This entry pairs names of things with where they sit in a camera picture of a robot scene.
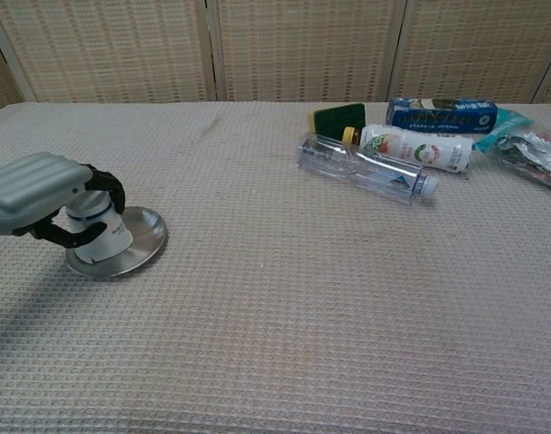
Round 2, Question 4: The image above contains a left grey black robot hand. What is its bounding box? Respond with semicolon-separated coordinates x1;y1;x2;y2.
0;152;127;250

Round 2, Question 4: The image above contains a white paper cup blue stripe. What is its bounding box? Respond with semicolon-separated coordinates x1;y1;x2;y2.
63;189;134;266

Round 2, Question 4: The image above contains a round steel plate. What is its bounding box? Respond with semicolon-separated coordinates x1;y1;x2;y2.
64;206;169;278

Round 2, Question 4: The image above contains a beige waffle tablecloth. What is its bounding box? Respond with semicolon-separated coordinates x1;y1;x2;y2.
0;100;551;434

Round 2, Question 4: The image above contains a woven bamboo folding screen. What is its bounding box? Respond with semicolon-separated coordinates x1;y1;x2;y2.
0;0;551;114

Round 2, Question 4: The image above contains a green yellow scrub sponge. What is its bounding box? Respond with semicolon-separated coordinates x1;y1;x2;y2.
307;102;367;139

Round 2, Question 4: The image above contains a clear plastic water bottle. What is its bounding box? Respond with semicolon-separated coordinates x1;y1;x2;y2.
296;131;440;205

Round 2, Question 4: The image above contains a white yellow-capped drink bottle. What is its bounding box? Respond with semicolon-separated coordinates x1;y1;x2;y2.
341;123;474;175

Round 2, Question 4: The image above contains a blue snack box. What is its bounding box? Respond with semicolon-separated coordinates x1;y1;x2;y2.
386;97;499;136

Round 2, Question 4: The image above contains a teal plastic package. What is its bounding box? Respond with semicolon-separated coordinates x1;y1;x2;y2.
472;108;536;154

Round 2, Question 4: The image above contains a silver foil snack bag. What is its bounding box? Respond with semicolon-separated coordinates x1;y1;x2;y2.
492;130;551;197

